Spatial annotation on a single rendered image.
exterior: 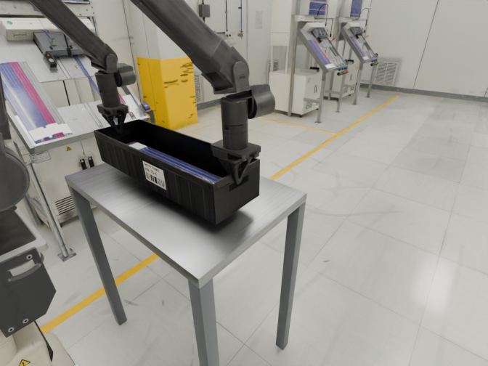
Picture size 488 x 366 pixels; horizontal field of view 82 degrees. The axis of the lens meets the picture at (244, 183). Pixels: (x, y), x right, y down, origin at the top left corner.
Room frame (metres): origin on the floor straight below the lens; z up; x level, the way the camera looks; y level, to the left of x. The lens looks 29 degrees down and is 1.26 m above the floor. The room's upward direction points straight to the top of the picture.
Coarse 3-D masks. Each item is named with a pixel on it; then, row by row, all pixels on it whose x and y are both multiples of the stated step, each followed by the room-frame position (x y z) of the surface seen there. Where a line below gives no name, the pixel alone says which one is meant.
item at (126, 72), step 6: (108, 54) 0.92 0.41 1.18; (108, 60) 0.92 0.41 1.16; (114, 60) 0.94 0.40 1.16; (96, 66) 0.95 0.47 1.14; (108, 66) 0.92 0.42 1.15; (114, 66) 0.94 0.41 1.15; (120, 66) 0.99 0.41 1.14; (126, 66) 1.01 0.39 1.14; (108, 72) 0.92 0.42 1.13; (114, 72) 0.94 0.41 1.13; (120, 72) 0.99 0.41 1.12; (126, 72) 1.01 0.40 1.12; (132, 72) 1.03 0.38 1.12; (126, 78) 1.00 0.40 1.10; (132, 78) 1.02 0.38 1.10; (120, 84) 0.99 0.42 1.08; (126, 84) 1.00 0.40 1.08
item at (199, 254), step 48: (96, 192) 0.75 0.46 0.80; (144, 192) 0.75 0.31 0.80; (288, 192) 0.75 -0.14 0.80; (96, 240) 0.85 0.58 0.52; (144, 240) 0.54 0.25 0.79; (192, 240) 0.53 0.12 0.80; (240, 240) 0.53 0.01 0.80; (288, 240) 0.74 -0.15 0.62; (192, 288) 0.42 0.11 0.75; (288, 288) 0.72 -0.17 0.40
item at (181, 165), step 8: (128, 144) 0.95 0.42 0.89; (136, 144) 0.95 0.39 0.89; (152, 152) 0.87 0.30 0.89; (160, 152) 0.87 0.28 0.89; (168, 160) 0.80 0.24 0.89; (176, 160) 0.80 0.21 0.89; (184, 168) 0.75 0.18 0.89; (192, 168) 0.75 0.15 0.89; (200, 176) 0.69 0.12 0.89; (208, 176) 0.69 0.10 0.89; (216, 176) 0.69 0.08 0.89
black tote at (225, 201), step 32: (128, 128) 0.99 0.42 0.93; (160, 128) 0.94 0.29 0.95; (128, 160) 0.77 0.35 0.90; (160, 160) 0.66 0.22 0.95; (192, 160) 0.84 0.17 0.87; (256, 160) 0.66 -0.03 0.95; (160, 192) 0.68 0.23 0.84; (192, 192) 0.58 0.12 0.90; (224, 192) 0.56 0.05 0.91; (256, 192) 0.66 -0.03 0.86
